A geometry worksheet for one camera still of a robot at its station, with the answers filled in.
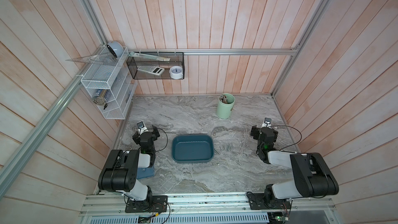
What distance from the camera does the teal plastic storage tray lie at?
88 centimetres

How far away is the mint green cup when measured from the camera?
3.19 feet

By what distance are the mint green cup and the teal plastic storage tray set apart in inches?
7.6
